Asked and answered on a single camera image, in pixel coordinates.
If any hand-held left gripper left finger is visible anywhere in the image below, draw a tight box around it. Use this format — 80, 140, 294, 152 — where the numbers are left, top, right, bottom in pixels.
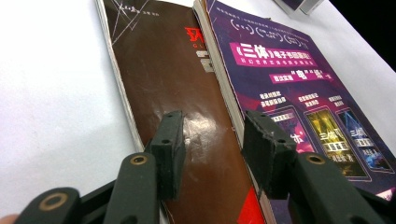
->
103, 109, 187, 224

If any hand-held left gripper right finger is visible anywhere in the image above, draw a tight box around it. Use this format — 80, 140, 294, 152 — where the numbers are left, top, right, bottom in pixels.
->
241, 109, 389, 224

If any purple book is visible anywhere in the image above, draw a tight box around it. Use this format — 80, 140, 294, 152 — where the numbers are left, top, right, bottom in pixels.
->
192, 0, 396, 224

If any black book with red print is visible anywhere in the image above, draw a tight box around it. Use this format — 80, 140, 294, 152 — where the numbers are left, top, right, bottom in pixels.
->
94, 0, 269, 224

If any white book with colourful cover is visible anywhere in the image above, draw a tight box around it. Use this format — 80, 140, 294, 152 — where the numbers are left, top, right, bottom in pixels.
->
273, 0, 325, 16

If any white table sheet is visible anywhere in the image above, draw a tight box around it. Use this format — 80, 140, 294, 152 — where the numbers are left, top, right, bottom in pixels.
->
0, 0, 396, 220

